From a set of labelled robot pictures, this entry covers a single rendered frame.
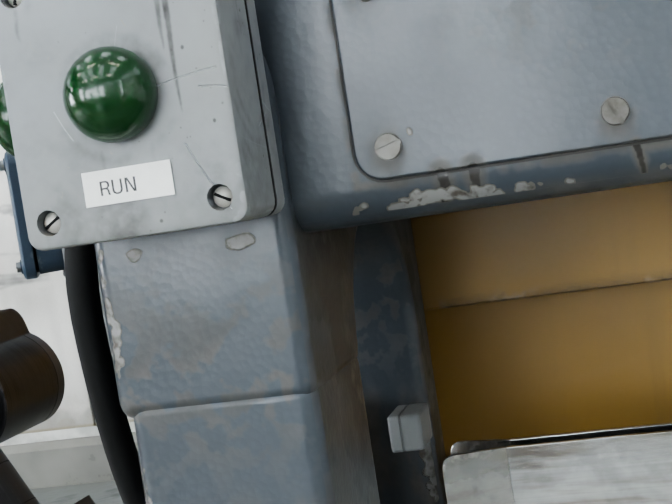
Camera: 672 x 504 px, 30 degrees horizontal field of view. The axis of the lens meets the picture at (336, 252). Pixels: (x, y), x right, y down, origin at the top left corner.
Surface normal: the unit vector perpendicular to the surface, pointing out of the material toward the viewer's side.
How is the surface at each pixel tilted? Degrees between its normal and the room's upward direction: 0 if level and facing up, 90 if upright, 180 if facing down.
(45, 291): 90
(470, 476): 90
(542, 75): 90
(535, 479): 90
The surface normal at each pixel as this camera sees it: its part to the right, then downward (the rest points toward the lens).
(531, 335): -0.22, 0.08
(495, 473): 0.04, 0.05
